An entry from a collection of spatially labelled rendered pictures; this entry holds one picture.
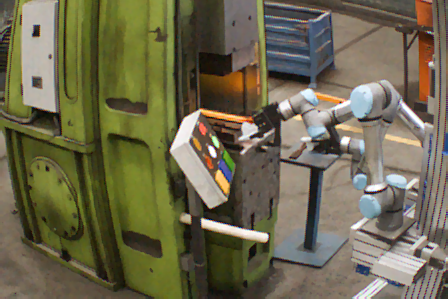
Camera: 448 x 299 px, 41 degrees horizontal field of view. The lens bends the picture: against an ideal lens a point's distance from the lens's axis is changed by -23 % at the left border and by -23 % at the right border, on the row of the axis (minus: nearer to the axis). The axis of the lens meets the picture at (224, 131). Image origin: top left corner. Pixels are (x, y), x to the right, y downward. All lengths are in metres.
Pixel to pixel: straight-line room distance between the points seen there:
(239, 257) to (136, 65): 1.12
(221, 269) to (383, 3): 7.78
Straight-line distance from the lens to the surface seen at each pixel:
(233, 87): 3.79
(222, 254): 3.75
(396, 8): 10.92
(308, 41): 7.08
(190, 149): 2.80
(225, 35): 3.24
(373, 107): 2.62
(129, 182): 3.57
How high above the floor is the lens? 2.27
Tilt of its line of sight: 22 degrees down
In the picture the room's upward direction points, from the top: 2 degrees counter-clockwise
